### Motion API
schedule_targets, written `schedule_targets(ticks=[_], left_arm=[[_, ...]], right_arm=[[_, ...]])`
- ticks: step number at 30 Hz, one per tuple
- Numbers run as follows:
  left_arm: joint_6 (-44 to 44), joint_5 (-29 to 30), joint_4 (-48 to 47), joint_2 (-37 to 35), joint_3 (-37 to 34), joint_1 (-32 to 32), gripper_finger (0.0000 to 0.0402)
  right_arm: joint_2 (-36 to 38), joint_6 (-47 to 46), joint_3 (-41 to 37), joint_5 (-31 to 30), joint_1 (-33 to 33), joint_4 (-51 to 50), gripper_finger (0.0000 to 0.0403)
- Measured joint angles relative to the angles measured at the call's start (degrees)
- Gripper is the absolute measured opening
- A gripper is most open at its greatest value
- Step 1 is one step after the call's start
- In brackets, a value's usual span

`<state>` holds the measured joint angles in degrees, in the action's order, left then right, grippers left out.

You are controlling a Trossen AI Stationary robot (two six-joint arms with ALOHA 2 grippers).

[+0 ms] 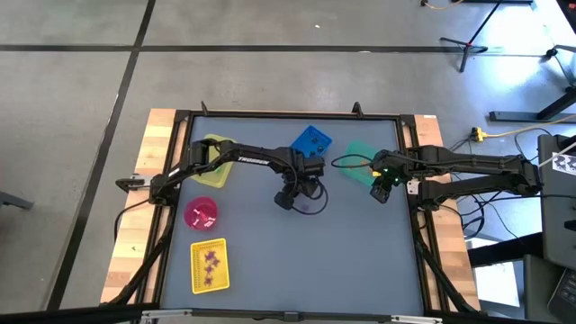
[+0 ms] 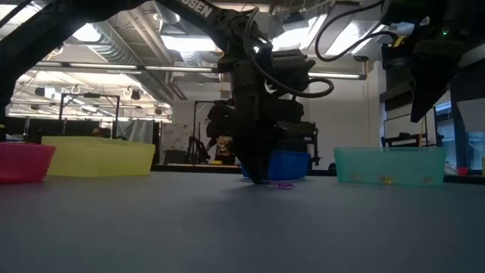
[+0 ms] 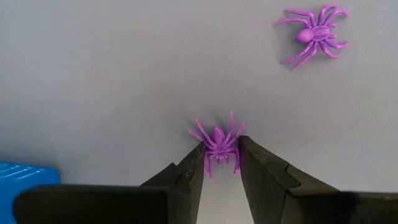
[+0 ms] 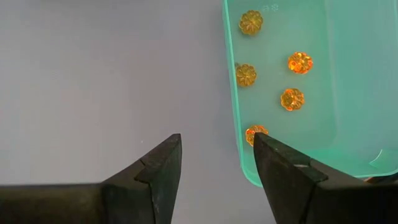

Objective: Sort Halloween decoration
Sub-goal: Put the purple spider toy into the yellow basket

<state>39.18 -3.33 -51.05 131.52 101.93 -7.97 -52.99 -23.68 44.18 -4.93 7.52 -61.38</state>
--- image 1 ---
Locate wooden table side board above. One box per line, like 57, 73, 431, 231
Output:
404, 114, 482, 311
99, 107, 190, 305

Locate grey desk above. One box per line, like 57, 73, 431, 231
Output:
537, 133, 576, 271

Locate yellow translucent plastic bin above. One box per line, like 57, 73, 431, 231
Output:
188, 133, 238, 189

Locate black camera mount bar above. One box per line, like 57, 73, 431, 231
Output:
139, 308, 445, 324

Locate black table frame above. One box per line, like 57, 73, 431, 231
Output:
101, 101, 482, 316

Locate white floor cable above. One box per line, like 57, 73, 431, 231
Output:
537, 142, 576, 168

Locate black stand base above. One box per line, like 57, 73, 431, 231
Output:
489, 85, 576, 123

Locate black floor cable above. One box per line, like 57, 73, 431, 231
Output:
449, 188, 545, 239

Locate black tripod stand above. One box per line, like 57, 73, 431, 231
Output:
438, 0, 535, 74

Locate grey case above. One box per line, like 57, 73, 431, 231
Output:
521, 254, 568, 324

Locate blue plastic bin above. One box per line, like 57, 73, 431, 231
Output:
290, 124, 334, 158

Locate yellow perforated plastic basket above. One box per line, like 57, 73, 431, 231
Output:
190, 238, 231, 296

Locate teal translucent plastic bin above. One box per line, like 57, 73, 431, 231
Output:
339, 139, 383, 188

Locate orange floor cable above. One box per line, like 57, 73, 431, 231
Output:
420, 0, 464, 11

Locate grey chair leg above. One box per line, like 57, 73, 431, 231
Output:
0, 189, 35, 212

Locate black left wrist camera cable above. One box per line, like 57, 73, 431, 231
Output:
291, 175, 330, 217

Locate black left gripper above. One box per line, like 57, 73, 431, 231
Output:
274, 152, 326, 212

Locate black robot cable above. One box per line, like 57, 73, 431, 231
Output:
331, 153, 375, 170
113, 199, 153, 236

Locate silver aluminium extrusion bar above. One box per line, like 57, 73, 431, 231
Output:
390, 314, 445, 324
139, 308, 194, 321

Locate yellow floor cable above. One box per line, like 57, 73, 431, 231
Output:
483, 114, 576, 140

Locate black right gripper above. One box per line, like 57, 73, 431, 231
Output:
369, 149, 409, 205

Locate black keyboard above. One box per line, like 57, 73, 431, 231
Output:
546, 267, 576, 324

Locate black white marker tag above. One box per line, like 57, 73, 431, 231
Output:
552, 151, 576, 177

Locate pink round plastic bowl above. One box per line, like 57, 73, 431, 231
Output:
184, 195, 221, 232

